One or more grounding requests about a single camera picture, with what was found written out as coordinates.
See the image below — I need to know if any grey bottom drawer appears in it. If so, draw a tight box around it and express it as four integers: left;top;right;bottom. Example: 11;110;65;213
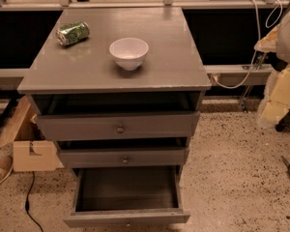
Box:
64;165;190;227

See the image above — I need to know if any grey drawer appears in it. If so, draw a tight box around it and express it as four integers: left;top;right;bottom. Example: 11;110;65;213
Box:
37;112;200;141
59;147;189;168
64;165;190;227

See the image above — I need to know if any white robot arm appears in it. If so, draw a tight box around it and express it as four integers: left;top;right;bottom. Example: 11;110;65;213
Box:
254;11;290;129

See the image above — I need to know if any grey top drawer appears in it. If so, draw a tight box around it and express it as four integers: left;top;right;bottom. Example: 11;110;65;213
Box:
37;112;200;141

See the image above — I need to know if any grey wooden drawer cabinet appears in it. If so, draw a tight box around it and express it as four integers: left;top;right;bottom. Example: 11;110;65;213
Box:
16;6;213;176

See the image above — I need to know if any grey middle drawer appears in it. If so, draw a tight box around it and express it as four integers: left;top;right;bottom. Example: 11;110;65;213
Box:
59;147;189;168

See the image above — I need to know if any white ceramic bowl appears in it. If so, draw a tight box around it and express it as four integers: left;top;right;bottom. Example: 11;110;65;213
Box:
109;38;149;71

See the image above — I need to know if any green crushed soda can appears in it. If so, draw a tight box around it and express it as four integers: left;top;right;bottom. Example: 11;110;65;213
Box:
56;21;90;46

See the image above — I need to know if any light wooden box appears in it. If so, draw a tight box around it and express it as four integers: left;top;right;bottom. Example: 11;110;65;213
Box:
13;140;63;172

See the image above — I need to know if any grey metal rail beam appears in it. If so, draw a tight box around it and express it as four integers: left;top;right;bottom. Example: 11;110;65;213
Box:
205;64;274;87

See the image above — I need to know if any black floor cable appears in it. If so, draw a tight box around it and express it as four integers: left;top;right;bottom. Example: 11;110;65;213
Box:
24;171;44;232

